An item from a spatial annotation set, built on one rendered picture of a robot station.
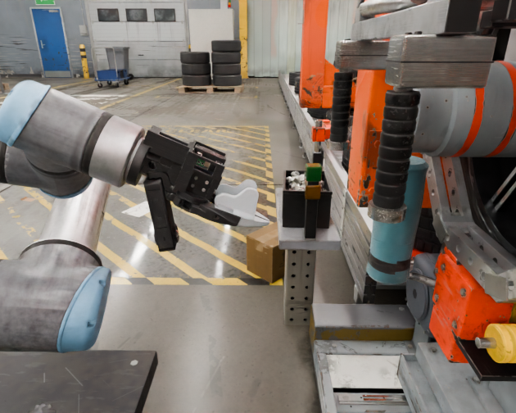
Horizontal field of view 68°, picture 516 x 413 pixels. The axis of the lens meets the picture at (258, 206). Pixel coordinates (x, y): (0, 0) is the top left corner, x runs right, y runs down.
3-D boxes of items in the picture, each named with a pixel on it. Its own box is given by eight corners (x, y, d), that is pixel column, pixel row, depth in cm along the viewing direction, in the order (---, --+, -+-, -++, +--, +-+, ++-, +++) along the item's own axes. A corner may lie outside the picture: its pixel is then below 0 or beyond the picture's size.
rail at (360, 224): (389, 292, 130) (398, 233, 122) (361, 291, 130) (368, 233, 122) (310, 136, 358) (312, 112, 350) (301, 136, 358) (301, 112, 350)
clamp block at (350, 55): (388, 70, 70) (391, 38, 68) (338, 70, 70) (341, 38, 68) (380, 69, 74) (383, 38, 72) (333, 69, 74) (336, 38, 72)
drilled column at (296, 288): (311, 324, 140) (319, 220, 124) (284, 324, 140) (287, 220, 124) (309, 308, 149) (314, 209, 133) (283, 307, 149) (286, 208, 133)
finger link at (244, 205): (284, 204, 54) (224, 179, 52) (266, 238, 56) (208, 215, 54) (282, 196, 57) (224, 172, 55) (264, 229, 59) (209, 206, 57)
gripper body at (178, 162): (229, 170, 51) (142, 132, 48) (205, 223, 54) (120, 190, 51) (230, 154, 58) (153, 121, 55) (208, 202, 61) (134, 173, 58)
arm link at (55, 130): (33, 102, 56) (20, 57, 48) (117, 137, 59) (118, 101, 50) (-1, 154, 52) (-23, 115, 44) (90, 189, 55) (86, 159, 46)
